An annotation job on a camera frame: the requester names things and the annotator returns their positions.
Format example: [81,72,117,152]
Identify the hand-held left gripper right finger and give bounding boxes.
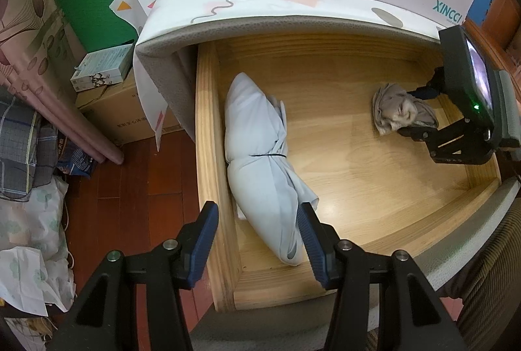
[296,201,469,351]

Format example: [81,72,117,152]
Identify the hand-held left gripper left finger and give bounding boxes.
[48,201,220,351]

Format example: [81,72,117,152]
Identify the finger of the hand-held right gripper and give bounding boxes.
[407,67,449,101]
[397,117,496,165]

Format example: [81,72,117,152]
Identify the taupe underwear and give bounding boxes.
[371,82,440,138]

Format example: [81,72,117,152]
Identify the wooden drawer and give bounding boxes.
[191,31,521,351]

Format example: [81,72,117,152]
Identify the pale white underwear bundle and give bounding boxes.
[224,72,320,266]

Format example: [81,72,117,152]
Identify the dark blue plastic bag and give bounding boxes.
[57,139,98,177]

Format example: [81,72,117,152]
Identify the brown cardboard box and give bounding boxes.
[75,76,184,148]

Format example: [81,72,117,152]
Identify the white green-patterned plastic bag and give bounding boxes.
[0,247,76,315]
[0,176,70,254]

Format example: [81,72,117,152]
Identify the white shape-patterned tablecloth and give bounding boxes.
[109,0,446,152]

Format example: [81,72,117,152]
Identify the grey plaid cloth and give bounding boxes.
[0,96,62,203]

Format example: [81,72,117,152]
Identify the small teal carton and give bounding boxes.
[70,42,136,93]

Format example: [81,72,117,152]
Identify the pink leaf-patterned curtain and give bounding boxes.
[0,0,125,165]

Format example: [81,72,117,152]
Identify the person's olive corduroy trousers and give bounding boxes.
[456,196,521,351]

